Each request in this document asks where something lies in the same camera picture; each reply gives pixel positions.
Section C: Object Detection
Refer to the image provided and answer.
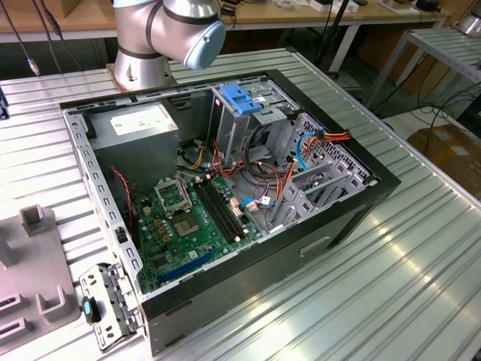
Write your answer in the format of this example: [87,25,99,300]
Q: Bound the blue data wire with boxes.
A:
[294,132,319,172]

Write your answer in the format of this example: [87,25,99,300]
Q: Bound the orange power wire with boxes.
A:
[317,127,352,146]

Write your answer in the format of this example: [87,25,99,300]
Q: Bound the grey metal disk bay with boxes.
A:
[268,111,379,234]

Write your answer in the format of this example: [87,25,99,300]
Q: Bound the black RAM slot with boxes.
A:
[193,183,231,244]
[208,179,246,238]
[203,180,241,240]
[198,182,237,242]

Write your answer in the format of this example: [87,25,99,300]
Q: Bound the grey optical drive cage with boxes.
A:
[208,78,301,166]

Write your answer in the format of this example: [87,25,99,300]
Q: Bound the CPU socket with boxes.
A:
[171,213,204,238]

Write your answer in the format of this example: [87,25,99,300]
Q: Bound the green motherboard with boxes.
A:
[131,174,264,294]

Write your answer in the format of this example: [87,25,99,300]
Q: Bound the metal socket cover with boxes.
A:
[153,179,193,217]

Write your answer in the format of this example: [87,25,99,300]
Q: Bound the blue plastic drive latch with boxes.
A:
[220,84,262,116]

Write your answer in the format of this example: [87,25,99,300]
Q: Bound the black PC case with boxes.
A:
[59,68,402,357]

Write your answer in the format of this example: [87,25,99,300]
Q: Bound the blue expansion slot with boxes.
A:
[157,246,218,285]

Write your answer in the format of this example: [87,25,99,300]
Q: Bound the grey power supply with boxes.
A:
[88,101,180,193]

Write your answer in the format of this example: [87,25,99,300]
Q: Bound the black case fan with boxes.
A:
[108,167,137,249]

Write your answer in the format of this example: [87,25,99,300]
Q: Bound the wooden desk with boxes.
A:
[0,0,452,43]

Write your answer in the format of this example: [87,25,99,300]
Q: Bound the black blue latch tab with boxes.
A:
[81,296,101,323]

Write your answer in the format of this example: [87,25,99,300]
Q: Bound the white box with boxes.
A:
[310,0,360,12]

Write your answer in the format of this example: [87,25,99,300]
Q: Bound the large flat cardboard box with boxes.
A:
[407,126,481,189]

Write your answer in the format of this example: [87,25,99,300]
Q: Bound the grey parts rack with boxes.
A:
[0,205,82,347]

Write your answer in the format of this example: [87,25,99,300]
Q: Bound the metal slat side table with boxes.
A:
[366,28,481,114]

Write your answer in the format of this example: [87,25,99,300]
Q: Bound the silver round metal object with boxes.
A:
[456,14,481,37]

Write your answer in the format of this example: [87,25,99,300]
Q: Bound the orange black wire bundle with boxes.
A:
[212,138,298,204]

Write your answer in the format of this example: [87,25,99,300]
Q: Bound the blue wire with white plug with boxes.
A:
[240,195,271,214]

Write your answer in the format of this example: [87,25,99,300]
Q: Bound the yellow black wire bundle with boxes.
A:
[186,144,207,170]

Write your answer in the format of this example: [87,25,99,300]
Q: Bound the red fan wire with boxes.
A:
[111,168,135,226]

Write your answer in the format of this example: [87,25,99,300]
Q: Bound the metal slot bracket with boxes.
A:
[78,262,146,353]

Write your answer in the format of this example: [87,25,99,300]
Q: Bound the black cable with metal plug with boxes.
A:
[5,0,41,77]

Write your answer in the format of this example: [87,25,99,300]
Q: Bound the thin black cable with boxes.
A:
[32,0,73,73]

